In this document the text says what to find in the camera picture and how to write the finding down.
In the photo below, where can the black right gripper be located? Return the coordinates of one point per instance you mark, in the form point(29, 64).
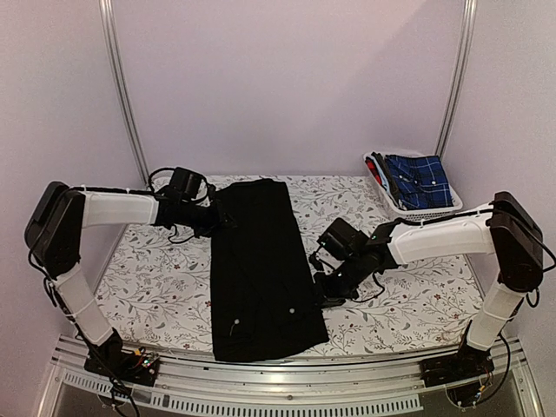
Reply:
point(326, 297)

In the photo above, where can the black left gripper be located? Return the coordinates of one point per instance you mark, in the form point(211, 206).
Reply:
point(219, 221)

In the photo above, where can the black long sleeve shirt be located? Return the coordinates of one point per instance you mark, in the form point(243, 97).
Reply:
point(263, 305)

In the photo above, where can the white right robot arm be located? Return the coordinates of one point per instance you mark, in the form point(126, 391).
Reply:
point(500, 238)

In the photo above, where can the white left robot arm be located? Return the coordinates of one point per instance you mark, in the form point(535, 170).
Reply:
point(54, 233)

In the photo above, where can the floral white tablecloth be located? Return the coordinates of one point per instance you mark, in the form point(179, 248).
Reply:
point(157, 293)

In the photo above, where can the light blue folded shirt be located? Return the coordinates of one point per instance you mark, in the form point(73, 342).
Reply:
point(384, 181)

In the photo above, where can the red black plaid shirt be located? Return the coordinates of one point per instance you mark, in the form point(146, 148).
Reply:
point(373, 170)

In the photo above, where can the white plastic laundry basket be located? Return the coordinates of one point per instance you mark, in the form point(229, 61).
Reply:
point(394, 211)

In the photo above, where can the dark grey folded shirt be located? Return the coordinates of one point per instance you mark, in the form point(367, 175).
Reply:
point(393, 189)

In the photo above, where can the blue plaid shirt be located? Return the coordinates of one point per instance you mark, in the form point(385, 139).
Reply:
point(422, 182)

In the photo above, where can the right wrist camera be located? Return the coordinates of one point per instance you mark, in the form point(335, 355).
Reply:
point(341, 240)

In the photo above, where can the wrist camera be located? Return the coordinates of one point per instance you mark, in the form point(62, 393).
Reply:
point(341, 240)
point(187, 186)

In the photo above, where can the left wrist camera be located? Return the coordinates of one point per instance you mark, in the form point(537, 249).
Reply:
point(187, 186)

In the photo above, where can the aluminium front rail frame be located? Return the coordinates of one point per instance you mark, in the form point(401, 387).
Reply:
point(194, 384)

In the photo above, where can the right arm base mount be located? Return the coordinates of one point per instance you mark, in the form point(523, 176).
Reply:
point(467, 363)

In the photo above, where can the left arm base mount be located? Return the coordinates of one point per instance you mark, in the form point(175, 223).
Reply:
point(110, 360)

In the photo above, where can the left aluminium corner post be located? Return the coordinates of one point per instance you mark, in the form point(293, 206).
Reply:
point(108, 20)

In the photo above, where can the aluminium corner post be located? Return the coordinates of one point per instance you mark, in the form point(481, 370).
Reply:
point(458, 76)
point(108, 20)

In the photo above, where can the right aluminium corner post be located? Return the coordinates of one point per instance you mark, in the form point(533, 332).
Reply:
point(458, 76)

